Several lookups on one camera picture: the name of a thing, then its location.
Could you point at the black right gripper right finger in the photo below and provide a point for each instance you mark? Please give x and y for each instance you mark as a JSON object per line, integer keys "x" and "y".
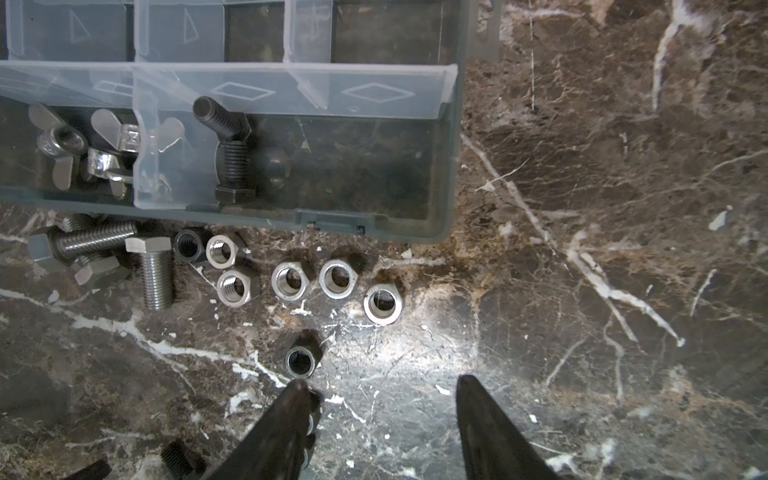
{"x": 492, "y": 447}

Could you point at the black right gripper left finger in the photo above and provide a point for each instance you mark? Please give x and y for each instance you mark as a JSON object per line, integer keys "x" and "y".
{"x": 278, "y": 446}

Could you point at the black hex bolt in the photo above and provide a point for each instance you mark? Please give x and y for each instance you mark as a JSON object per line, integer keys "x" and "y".
{"x": 234, "y": 185}
{"x": 226, "y": 124}

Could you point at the silver wing nut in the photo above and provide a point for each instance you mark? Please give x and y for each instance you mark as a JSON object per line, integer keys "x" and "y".
{"x": 61, "y": 142}
{"x": 127, "y": 138}
{"x": 110, "y": 167}

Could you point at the clear plastic organizer box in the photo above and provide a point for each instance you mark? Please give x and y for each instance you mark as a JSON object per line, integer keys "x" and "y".
{"x": 354, "y": 106}

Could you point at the black small nut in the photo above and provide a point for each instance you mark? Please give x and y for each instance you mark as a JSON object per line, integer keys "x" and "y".
{"x": 303, "y": 357}

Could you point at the black small screw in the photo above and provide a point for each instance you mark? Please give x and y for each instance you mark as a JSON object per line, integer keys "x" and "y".
{"x": 181, "y": 463}

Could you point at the silver hex nut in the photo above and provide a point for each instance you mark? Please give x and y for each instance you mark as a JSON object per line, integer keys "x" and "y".
{"x": 383, "y": 304}
{"x": 238, "y": 286}
{"x": 289, "y": 281}
{"x": 337, "y": 279}
{"x": 225, "y": 251}

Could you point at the dark hex nut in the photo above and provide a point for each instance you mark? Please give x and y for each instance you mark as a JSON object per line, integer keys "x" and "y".
{"x": 190, "y": 244}

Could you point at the silver hex bolt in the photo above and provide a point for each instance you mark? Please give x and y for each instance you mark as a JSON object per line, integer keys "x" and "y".
{"x": 97, "y": 270}
{"x": 55, "y": 250}

